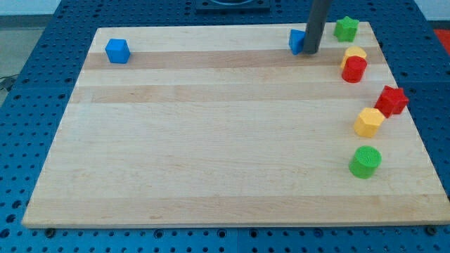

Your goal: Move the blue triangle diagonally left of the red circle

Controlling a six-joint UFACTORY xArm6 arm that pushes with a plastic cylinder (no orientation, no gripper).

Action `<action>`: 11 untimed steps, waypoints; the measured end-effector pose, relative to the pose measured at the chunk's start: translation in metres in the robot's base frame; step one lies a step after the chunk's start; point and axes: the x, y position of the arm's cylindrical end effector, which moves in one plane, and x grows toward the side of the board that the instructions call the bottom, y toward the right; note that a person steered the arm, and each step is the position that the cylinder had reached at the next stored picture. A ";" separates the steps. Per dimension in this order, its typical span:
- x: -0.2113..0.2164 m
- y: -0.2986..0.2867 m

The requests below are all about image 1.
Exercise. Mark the blue triangle block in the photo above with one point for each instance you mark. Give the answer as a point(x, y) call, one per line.
point(296, 41)

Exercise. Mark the wooden board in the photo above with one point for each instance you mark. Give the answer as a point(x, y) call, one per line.
point(222, 126)

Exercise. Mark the blue cube block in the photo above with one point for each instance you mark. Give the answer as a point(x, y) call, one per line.
point(117, 51)

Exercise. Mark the yellow hexagon block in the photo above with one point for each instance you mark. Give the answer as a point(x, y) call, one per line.
point(368, 122)

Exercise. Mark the green cylinder block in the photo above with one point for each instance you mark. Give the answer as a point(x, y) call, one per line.
point(365, 161)

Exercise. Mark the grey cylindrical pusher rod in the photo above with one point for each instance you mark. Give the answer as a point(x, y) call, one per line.
point(315, 25)

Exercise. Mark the yellow block behind red cylinder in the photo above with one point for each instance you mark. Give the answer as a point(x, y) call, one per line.
point(352, 51)

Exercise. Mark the green star block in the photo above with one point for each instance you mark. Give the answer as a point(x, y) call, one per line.
point(345, 29)

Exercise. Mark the red star block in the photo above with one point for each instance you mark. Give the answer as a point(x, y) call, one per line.
point(391, 101)

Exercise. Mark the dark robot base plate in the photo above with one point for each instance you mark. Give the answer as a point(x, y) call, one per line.
point(206, 6)

